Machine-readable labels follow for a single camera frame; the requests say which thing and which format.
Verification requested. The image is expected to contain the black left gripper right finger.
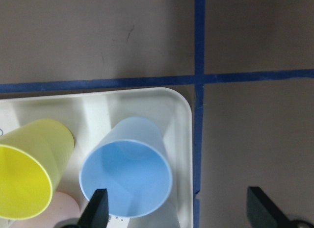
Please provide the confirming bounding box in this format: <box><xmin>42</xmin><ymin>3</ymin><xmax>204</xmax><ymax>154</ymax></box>
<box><xmin>246</xmin><ymin>186</ymin><xmax>314</xmax><ymax>228</ymax></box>

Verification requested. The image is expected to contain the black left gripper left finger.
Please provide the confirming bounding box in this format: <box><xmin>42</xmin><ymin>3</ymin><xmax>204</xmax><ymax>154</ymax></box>
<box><xmin>55</xmin><ymin>189</ymin><xmax>108</xmax><ymax>228</ymax></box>

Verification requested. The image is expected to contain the light blue plastic cup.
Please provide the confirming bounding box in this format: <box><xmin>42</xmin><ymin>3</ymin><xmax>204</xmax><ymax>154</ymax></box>
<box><xmin>79</xmin><ymin>117</ymin><xmax>173</xmax><ymax>218</ymax></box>

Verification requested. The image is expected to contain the pink plastic cup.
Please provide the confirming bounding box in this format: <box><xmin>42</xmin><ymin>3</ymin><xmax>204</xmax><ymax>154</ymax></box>
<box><xmin>10</xmin><ymin>192</ymin><xmax>79</xmax><ymax>228</ymax></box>

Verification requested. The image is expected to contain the yellow plastic cup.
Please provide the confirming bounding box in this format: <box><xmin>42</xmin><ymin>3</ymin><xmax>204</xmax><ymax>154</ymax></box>
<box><xmin>0</xmin><ymin>119</ymin><xmax>75</xmax><ymax>220</ymax></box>

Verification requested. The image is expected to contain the beige plastic tray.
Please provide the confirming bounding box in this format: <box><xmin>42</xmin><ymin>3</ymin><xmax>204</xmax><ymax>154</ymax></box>
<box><xmin>0</xmin><ymin>87</ymin><xmax>193</xmax><ymax>228</ymax></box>

